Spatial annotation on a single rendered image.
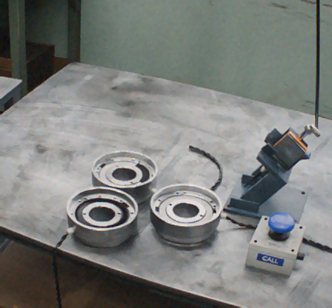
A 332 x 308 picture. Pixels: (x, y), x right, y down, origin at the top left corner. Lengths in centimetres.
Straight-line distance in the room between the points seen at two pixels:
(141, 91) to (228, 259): 54
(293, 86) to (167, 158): 151
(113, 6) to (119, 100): 146
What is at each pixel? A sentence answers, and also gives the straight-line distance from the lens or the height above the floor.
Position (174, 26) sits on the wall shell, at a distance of 257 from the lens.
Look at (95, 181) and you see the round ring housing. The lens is 93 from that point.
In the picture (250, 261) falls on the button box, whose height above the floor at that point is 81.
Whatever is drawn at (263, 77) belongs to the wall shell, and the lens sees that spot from 252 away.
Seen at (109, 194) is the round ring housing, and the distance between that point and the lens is 90.
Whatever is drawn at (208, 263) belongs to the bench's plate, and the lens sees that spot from 83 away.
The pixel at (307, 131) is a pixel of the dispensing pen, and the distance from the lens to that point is 88.
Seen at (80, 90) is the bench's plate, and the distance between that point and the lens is 128.
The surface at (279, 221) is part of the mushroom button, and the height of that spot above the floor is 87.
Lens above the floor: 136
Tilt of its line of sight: 30 degrees down
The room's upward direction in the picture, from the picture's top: 3 degrees clockwise
